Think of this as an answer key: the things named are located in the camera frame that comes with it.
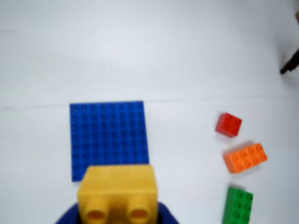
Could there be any wide blue gripper finger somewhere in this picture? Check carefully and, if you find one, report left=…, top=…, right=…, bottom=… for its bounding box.
left=55, top=202, right=180, bottom=224

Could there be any yellow 2x2 toy block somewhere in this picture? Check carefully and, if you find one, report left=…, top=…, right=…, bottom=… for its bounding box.
left=77, top=165, right=159, bottom=224

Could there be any green 2x4 toy block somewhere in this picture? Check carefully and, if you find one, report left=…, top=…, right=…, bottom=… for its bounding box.
left=221, top=186, right=254, bottom=224

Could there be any red 2x2 toy block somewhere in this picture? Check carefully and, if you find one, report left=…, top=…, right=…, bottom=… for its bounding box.
left=215, top=112, right=243, bottom=138

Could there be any orange 2x4 toy block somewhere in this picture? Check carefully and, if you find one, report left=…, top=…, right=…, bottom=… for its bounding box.
left=223, top=142, right=269, bottom=174

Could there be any blue 8x8 studded baseplate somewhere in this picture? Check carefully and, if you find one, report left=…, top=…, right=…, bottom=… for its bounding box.
left=69, top=100, right=150, bottom=182

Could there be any white foam board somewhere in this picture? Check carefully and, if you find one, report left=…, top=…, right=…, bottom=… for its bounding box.
left=0, top=100, right=299, bottom=224
left=0, top=0, right=299, bottom=109

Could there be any black tripod leg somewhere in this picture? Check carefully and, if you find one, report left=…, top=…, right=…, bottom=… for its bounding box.
left=279, top=48, right=299, bottom=75

